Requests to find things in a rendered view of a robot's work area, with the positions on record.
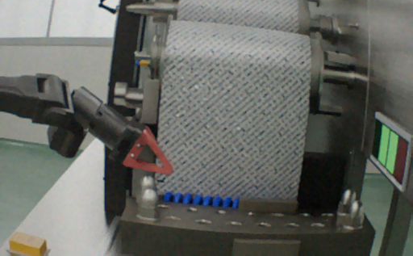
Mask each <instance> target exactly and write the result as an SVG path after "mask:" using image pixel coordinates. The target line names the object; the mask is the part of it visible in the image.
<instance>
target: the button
mask: <svg viewBox="0 0 413 256"><path fill-rule="evenodd" d="M9 245H10V246H9V248H10V250H13V251H17V252H19V253H23V254H28V255H30V256H43V254H44V253H45V251H46V250H47V244H46V239H45V238H40V237H35V236H33V235H28V234H26V233H21V232H15V233H14V234H13V236H11V238H10V239H9Z"/></svg>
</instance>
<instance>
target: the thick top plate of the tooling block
mask: <svg viewBox="0 0 413 256"><path fill-rule="evenodd" d="M158 205H159V206H160V210H161V220H156V221H146V220H142V219H140V218H138V217H137V215H136V214H137V212H138V203H136V198H135V197H131V198H130V199H129V201H128V203H127V206H126V208H125V209H124V213H123V214H122V216H121V217H122V218H121V219H120V232H121V234H120V241H121V242H120V248H121V250H120V253H121V254H126V255H133V256H231V255H232V249H233V241H234V238H240V239H244V238H250V239H266V240H267V239H274V240H277V239H282V240H285V239H290V240H293V239H299V240H300V241H301V243H300V248H299V252H298V256H370V254H371V250H372V247H373V240H374V238H375V235H376V230H375V228H374V227H373V225H372V224H371V222H370V221H369V219H368V218H367V216H366V215H365V213H364V212H363V214H364V220H363V222H362V224H363V227H362V228H361V229H346V228H344V227H343V226H344V223H345V219H346V216H342V215H337V214H336V212H337V211H338V210H336V209H335V210H329V209H328V210H322V209H321V210H315V209H314V210H306V209H305V210H298V209H297V210H296V212H292V213H289V212H249V211H238V208H232V207H223V206H220V207H214V206H205V205H196V204H180V203H178V202H169V201H160V200H158Z"/></svg>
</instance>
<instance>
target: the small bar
mask: <svg viewBox="0 0 413 256"><path fill-rule="evenodd" d="M296 210H297V201H296V199H267V198H264V199H258V198H249V197H246V198H239V203H238V211H249V212H289V213H292V212H296Z"/></svg>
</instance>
